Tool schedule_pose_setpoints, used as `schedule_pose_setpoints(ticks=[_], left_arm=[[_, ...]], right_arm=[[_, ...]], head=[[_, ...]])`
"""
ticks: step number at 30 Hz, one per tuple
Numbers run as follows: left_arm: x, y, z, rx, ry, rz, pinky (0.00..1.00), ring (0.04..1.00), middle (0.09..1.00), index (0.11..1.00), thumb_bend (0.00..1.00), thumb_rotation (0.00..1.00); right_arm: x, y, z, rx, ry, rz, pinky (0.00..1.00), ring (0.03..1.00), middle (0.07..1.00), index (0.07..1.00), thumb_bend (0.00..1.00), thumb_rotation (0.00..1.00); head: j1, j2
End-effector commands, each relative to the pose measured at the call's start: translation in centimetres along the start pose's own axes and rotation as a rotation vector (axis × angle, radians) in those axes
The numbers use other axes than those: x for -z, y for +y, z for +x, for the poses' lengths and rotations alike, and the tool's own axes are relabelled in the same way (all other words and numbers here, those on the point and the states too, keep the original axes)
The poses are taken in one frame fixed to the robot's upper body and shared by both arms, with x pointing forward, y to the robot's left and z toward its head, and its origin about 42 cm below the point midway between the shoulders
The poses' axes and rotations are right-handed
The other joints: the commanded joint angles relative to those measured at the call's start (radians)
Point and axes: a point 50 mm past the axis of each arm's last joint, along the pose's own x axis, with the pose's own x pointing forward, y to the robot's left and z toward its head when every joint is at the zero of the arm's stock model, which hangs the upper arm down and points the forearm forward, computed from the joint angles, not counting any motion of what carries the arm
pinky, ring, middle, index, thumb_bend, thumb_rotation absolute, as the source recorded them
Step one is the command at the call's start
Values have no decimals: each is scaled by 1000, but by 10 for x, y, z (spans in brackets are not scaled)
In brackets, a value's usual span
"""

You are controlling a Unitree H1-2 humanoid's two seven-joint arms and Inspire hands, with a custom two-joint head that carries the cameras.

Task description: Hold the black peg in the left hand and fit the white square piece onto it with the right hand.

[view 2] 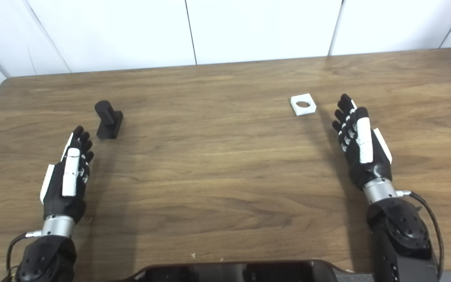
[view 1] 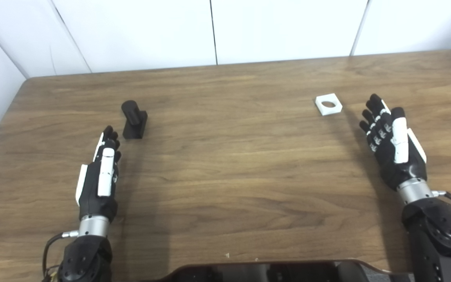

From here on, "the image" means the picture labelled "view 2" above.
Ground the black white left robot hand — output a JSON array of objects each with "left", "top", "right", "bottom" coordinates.
[{"left": 40, "top": 125, "right": 95, "bottom": 224}]

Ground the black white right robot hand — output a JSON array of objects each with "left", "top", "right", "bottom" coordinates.
[{"left": 332, "top": 93, "right": 393, "bottom": 192}]

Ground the white square piece with hole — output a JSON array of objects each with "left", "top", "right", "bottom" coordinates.
[{"left": 290, "top": 93, "right": 317, "bottom": 116}]

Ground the black peg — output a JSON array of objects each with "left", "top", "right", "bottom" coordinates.
[{"left": 94, "top": 100, "right": 124, "bottom": 140}]

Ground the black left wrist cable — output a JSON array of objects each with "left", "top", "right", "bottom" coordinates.
[{"left": 5, "top": 231, "right": 42, "bottom": 281}]

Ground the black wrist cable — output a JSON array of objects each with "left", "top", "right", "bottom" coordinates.
[
  {"left": 396, "top": 190, "right": 445, "bottom": 278},
  {"left": 5, "top": 231, "right": 42, "bottom": 281}
]

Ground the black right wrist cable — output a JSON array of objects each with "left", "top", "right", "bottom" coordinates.
[{"left": 396, "top": 190, "right": 445, "bottom": 278}]

